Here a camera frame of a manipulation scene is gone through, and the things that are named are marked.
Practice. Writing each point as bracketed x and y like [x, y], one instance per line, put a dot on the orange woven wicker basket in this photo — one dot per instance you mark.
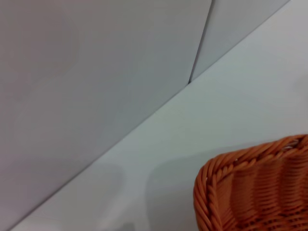
[260, 192]

